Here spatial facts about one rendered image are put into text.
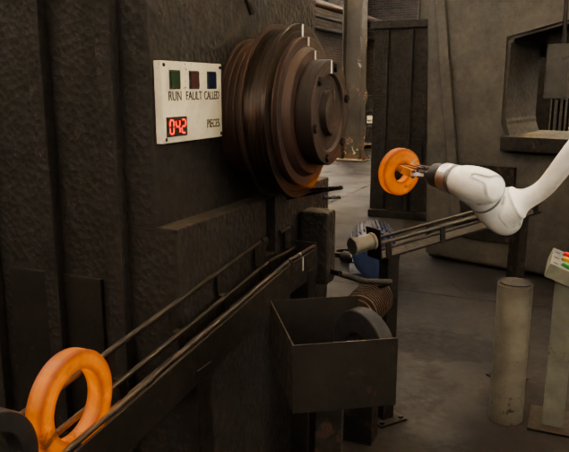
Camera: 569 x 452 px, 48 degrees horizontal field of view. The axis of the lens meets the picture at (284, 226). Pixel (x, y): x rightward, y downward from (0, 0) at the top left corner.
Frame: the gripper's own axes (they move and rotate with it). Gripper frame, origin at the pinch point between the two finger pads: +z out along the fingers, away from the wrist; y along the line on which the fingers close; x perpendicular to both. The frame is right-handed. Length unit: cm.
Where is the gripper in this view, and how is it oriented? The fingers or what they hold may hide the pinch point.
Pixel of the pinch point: (400, 166)
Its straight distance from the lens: 219.8
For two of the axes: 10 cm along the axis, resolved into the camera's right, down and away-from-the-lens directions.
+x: 0.2, -9.7, -2.6
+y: 8.6, -1.1, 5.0
